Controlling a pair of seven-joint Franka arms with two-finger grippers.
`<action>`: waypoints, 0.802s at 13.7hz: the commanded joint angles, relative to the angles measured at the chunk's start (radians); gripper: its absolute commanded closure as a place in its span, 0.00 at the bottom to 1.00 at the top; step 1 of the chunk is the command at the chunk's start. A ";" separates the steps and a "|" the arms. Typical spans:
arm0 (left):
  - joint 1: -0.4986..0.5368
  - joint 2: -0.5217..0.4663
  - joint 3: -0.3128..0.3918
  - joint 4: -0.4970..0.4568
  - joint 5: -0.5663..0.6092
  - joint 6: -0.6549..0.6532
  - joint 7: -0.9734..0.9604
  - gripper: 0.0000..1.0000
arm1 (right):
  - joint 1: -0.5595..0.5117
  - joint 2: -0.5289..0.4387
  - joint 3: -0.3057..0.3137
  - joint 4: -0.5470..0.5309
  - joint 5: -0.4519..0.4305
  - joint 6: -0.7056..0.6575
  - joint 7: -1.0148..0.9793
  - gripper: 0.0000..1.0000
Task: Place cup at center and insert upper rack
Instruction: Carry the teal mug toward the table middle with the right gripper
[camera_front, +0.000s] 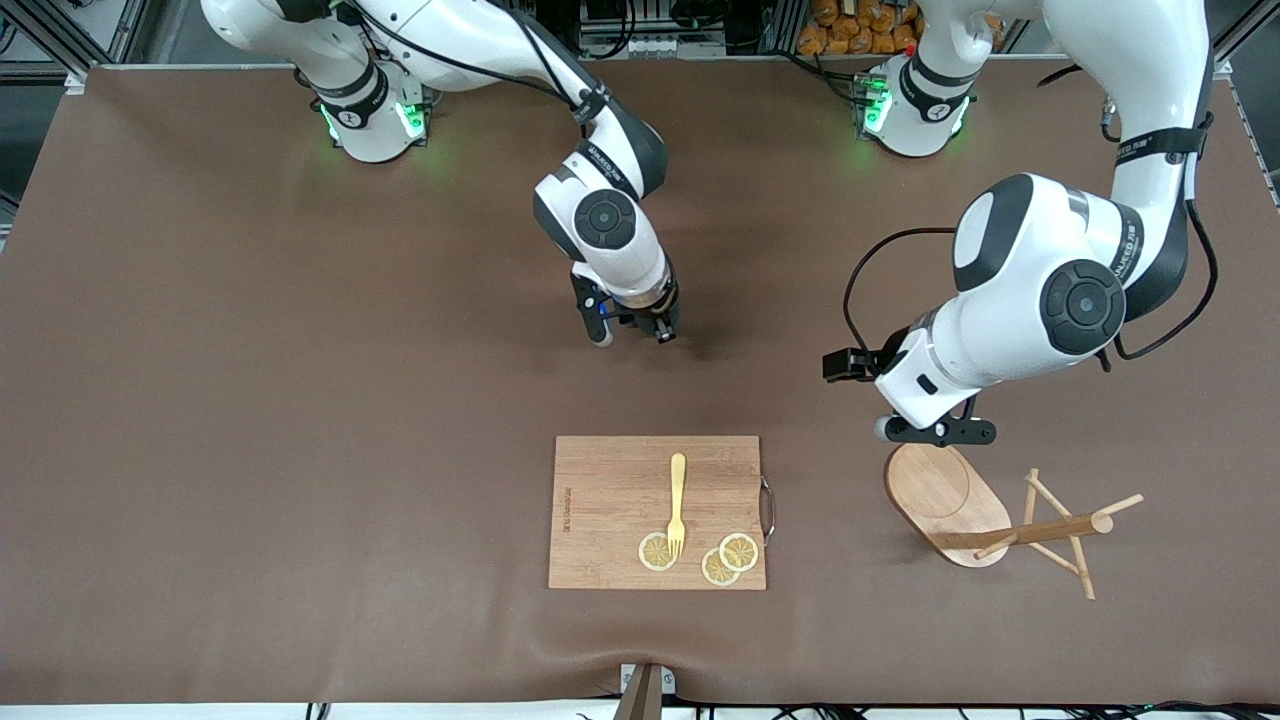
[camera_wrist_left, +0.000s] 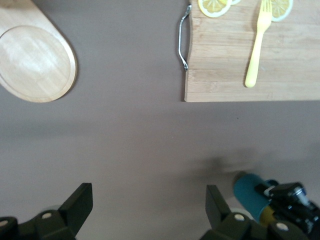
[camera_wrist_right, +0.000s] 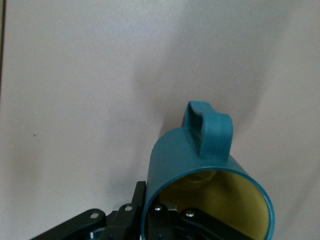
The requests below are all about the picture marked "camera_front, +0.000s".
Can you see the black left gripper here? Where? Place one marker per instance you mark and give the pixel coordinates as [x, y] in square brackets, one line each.
[866, 363]

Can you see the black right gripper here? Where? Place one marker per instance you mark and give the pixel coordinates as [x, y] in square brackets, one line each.
[657, 319]

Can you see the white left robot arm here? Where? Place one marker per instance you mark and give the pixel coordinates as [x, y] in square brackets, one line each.
[1030, 280]

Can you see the wooden mug rack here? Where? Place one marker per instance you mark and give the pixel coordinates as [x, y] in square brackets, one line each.
[945, 495]

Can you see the yellow plastic fork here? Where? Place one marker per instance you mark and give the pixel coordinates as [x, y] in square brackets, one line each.
[678, 480]

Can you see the lemon slice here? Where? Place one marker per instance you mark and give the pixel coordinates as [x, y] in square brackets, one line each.
[740, 551]
[714, 573]
[653, 555]

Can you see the silver terminal block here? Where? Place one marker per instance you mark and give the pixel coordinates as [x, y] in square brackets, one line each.
[650, 45]

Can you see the orange bread rolls pile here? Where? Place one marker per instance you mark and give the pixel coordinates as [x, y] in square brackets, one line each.
[860, 30]

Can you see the brown table mat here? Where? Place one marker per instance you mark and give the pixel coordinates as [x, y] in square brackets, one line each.
[300, 400]

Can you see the metal camera mount bar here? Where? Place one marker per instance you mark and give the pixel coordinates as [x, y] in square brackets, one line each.
[645, 695]

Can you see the aluminium frame post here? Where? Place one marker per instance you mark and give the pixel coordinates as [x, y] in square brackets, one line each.
[90, 30]
[1245, 30]

